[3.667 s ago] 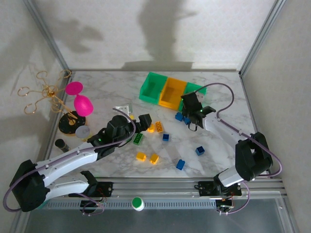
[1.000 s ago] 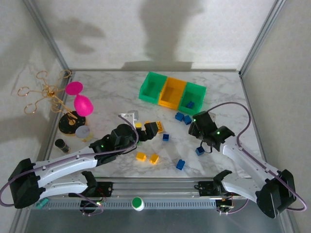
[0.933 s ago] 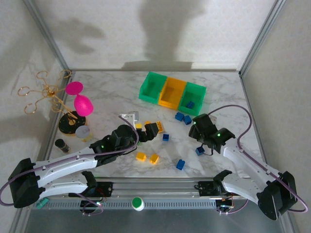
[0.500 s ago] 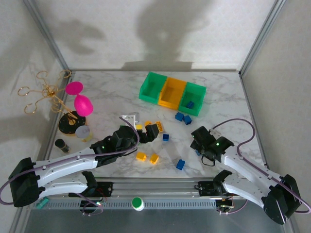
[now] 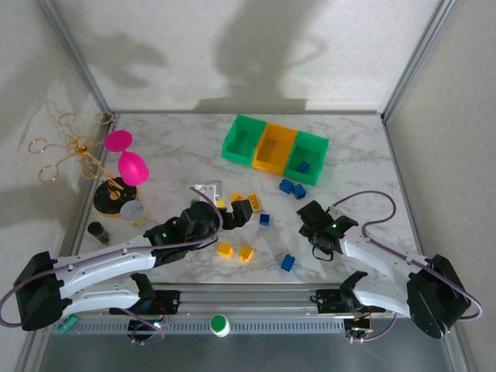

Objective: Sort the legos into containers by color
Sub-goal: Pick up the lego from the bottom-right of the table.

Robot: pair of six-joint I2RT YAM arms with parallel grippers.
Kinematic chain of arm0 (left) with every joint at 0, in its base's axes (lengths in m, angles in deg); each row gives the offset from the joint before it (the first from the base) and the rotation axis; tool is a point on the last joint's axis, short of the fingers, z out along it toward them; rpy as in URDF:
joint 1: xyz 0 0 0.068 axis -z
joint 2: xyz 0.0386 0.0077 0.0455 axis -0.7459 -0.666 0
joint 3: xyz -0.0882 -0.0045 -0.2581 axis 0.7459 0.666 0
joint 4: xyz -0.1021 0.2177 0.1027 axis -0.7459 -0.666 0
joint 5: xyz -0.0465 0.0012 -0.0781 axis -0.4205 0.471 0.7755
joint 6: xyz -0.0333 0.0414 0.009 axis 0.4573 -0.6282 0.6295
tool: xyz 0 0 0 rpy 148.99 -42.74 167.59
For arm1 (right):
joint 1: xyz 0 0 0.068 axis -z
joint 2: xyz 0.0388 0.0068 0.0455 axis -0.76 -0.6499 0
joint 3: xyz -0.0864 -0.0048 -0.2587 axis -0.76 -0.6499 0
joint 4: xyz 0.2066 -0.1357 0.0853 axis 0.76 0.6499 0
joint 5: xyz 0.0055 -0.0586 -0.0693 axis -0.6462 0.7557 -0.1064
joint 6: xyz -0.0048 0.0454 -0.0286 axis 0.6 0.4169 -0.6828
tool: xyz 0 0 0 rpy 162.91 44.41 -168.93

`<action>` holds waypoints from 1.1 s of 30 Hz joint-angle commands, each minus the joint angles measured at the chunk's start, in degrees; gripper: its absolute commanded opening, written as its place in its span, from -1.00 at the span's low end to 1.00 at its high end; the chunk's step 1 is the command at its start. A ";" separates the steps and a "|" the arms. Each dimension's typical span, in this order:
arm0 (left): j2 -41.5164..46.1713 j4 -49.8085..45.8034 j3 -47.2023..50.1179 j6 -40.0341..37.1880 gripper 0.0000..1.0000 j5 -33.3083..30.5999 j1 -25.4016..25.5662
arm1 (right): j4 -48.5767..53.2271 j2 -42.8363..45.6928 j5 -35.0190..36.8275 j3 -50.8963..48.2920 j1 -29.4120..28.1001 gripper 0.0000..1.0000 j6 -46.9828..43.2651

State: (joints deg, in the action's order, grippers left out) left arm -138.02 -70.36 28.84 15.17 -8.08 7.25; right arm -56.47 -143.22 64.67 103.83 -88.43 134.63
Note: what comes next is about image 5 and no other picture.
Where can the green plastic bin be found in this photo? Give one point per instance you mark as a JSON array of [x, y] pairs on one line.
[[302, 177], [236, 157]]

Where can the yellow plastic bin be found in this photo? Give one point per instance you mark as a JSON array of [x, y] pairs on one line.
[[267, 164]]

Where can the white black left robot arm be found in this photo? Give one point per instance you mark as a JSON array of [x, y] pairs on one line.
[[104, 259]]

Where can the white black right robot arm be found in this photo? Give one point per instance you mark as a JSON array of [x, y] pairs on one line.
[[387, 255]]

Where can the small jar grey lid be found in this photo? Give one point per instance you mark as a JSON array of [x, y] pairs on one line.
[[131, 211]]

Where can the pink plastic wine glass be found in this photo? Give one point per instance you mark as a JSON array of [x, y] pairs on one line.
[[133, 167]]

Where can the black cylinder bottle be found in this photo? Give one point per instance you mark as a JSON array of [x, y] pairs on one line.
[[98, 232]]

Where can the green push button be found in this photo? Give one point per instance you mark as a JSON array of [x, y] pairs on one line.
[[219, 323]]

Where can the small circuit board with LED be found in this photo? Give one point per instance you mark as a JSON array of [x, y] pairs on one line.
[[360, 327], [153, 323]]

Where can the teal connector block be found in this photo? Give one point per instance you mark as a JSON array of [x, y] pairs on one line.
[[66, 324]]

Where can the aluminium mounting rail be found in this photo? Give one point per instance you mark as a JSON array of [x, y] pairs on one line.
[[248, 298]]

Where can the aluminium frame post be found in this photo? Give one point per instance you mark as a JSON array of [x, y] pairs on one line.
[[414, 62], [77, 62]]

